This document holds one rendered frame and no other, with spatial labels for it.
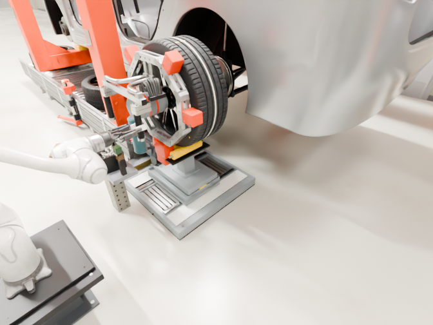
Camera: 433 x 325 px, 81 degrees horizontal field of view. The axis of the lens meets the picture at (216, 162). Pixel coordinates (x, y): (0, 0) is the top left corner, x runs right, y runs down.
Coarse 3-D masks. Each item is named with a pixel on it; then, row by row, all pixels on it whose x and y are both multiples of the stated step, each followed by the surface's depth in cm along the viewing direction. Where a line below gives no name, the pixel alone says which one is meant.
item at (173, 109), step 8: (160, 72) 153; (168, 88) 161; (168, 96) 165; (168, 104) 165; (176, 104) 156; (160, 112) 180; (168, 112) 168; (176, 112) 159; (160, 120) 178; (168, 120) 180; (176, 120) 166; (168, 128) 175; (176, 128) 167
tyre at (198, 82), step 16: (144, 48) 150; (160, 48) 139; (176, 48) 134; (208, 48) 144; (192, 64) 133; (208, 64) 139; (192, 80) 132; (208, 80) 138; (224, 80) 145; (192, 96) 137; (208, 96) 138; (224, 96) 147; (208, 112) 142; (224, 112) 153; (160, 128) 178; (192, 128) 150; (208, 128) 152; (176, 144) 172
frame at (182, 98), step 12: (132, 60) 150; (144, 60) 140; (156, 60) 132; (132, 72) 156; (168, 84) 134; (180, 84) 133; (180, 96) 131; (180, 108) 135; (144, 120) 172; (180, 120) 140; (156, 132) 170; (180, 132) 144; (168, 144) 161
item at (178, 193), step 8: (152, 168) 215; (152, 176) 210; (160, 176) 207; (160, 184) 204; (168, 184) 199; (208, 184) 196; (216, 184) 205; (176, 192) 189; (200, 192) 193; (184, 200) 184; (192, 200) 190
